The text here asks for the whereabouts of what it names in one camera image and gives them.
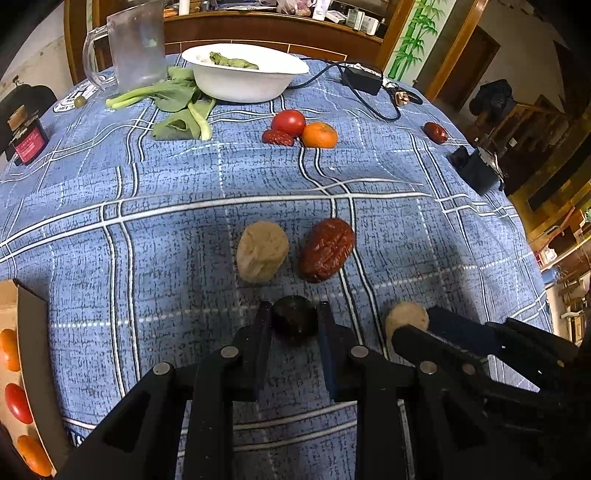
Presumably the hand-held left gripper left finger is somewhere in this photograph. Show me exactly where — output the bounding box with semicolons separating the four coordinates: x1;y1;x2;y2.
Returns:
58;301;273;480

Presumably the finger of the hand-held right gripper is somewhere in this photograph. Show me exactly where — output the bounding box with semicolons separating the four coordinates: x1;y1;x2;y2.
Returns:
426;306;580;389
392;324;557;418

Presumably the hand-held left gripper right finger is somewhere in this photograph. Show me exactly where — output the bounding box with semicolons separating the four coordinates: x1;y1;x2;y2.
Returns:
318;301;502;480

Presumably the dark purple plum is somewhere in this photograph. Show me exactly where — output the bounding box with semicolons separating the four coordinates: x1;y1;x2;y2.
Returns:
270;295;319;347

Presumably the beige round pastry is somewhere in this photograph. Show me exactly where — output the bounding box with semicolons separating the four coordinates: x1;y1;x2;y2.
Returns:
235;220;290;284
385;302;430;344

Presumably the brown cardboard box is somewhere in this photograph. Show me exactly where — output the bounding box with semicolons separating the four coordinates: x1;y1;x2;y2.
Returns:
0;278;70;478

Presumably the red tomato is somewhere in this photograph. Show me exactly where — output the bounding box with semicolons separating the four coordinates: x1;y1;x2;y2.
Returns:
271;110;307;138
4;383;34;425

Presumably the large orange tangerine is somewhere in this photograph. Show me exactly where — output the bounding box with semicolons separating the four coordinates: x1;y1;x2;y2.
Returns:
0;329;21;372
16;435;53;477

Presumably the red jujube date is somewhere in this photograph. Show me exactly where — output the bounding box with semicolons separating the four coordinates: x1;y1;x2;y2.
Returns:
262;129;295;147
424;122;450;145
297;218;356;283

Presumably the blue plaid tablecloth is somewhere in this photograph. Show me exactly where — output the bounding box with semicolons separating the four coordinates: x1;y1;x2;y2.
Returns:
0;53;555;480

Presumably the black box device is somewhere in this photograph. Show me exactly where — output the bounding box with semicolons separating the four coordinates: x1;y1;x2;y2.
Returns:
448;145;504;195

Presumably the small orange tangerine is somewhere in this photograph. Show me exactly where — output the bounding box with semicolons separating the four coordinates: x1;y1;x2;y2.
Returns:
302;121;338;149

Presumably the wooden chair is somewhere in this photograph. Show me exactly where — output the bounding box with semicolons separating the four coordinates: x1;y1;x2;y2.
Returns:
485;102;555;162

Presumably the green bok choy leaf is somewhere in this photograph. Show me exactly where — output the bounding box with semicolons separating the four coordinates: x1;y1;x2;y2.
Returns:
151;99;217;141

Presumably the black bag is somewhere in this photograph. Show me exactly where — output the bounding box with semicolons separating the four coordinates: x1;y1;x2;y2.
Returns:
468;78;515;118

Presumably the white bowl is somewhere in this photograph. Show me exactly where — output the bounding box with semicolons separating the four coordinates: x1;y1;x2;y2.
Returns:
181;44;310;103

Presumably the black power adapter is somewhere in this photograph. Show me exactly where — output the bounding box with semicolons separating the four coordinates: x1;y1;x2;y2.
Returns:
339;65;384;95

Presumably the green bok choy stalk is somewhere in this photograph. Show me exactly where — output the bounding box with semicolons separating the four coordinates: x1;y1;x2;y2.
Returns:
105;67;201;114

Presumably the green vegetable piece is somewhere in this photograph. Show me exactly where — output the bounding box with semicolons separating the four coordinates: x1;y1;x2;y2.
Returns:
208;52;260;71

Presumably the wooden cabinet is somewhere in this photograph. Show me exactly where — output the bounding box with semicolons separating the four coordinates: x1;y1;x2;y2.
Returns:
65;0;416;79

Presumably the black jar with red label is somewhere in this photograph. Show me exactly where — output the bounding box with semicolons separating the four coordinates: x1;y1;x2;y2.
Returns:
8;121;48;166

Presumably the clear glass mug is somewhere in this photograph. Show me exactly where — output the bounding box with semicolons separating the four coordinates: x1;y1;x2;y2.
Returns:
82;0;167;93

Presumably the black power cable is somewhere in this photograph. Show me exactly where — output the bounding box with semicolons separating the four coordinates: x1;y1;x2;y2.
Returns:
288;60;402;121

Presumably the black wall plug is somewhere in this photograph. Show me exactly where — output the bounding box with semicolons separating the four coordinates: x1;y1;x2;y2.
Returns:
390;88;423;107

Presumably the bamboo wall poster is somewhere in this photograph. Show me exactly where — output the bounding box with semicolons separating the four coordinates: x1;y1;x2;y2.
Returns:
388;0;444;79

